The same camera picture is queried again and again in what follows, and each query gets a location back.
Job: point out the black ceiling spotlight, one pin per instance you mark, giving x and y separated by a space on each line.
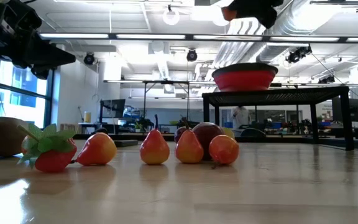
297 54
326 79
89 58
192 55

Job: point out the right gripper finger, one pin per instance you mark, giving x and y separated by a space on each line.
266 11
245 4

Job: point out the yellow container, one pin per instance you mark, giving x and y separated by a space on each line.
87 116

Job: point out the person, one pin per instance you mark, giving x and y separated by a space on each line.
240 116

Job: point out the orange toy fruit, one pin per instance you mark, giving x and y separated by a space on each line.
226 14

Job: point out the silver ventilation duct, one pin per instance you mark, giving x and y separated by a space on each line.
306 21

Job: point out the dark red toy pomegranate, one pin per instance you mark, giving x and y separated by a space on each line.
179 133
208 133

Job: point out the red collapsible bowl grey rim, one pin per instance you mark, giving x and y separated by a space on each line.
244 81

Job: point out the window with dark frame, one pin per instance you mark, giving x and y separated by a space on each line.
23 81

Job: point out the black aluminium table frame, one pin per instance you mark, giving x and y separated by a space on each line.
129 137

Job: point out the red toy strawberry green leaves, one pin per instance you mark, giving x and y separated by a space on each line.
54 160

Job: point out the black perforated metal stand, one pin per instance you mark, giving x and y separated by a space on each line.
275 95

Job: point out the dark computer monitor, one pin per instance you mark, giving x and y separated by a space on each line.
115 105
353 109

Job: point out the dark rounded chair back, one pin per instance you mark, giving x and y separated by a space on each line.
253 132

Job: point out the long ceiling light bar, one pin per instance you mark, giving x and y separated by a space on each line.
151 36

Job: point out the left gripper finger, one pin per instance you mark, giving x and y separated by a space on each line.
40 73
48 53

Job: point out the black arched bracket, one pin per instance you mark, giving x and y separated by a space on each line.
100 130

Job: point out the yellow toy lemon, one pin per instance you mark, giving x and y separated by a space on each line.
229 132

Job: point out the dark green room plant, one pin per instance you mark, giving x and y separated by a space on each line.
144 123

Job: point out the black metal rig frame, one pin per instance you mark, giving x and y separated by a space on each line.
166 82

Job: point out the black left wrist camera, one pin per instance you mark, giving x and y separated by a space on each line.
26 18

